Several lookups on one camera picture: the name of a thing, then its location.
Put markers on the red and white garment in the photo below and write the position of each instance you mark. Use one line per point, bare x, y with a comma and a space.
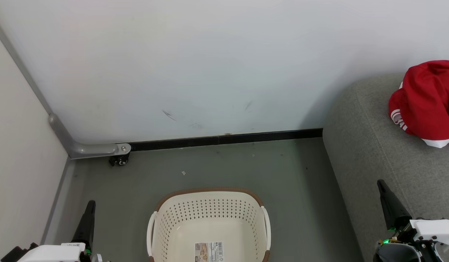
428, 102

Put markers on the grey metal partition frame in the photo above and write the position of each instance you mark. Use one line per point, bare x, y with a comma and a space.
89, 150

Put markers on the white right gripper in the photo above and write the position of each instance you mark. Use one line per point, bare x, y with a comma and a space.
433, 229

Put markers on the barcode label sticker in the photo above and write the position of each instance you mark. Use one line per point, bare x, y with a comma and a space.
209, 252

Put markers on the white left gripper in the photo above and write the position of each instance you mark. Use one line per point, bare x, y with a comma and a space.
53, 254

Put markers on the black caster wheel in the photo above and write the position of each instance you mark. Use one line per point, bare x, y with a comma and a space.
119, 160

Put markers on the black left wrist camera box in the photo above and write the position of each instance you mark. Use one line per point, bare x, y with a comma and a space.
15, 254

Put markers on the grey fabric sofa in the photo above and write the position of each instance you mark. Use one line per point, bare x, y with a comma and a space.
373, 153

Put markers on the beige perforated laundry basket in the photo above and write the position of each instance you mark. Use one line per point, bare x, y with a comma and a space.
209, 222

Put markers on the black baseboard strip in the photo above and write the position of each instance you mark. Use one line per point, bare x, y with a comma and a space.
228, 139

